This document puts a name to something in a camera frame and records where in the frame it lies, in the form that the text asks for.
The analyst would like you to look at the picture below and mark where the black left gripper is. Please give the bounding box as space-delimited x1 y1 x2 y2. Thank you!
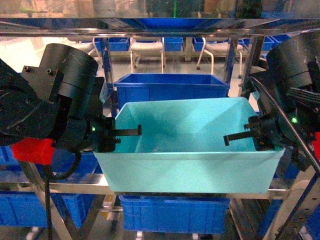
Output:
54 109 143 154

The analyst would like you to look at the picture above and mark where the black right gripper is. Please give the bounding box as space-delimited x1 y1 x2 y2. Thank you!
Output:
223 112 315 151

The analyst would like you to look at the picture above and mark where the teal plastic bin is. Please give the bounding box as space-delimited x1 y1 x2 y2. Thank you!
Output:
95 97 285 194

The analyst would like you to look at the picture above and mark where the blue crate behind teal bin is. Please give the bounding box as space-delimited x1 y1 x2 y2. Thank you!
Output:
114 73 230 104

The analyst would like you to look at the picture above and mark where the blue crate lower middle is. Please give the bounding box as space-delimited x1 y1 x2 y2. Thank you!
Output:
119 195 230 235

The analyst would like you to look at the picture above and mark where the blue crate lower left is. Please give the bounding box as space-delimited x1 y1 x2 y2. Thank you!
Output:
0 191 95 228

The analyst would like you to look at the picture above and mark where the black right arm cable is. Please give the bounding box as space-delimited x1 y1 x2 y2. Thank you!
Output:
247 76 320 173

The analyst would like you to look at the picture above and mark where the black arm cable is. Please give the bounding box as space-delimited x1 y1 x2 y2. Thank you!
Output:
42 148 82 240
247 76 320 173

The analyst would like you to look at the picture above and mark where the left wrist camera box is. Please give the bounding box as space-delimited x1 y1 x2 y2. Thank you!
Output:
92 76 109 104

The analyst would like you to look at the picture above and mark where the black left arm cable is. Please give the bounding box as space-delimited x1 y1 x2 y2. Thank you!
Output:
42 148 82 240

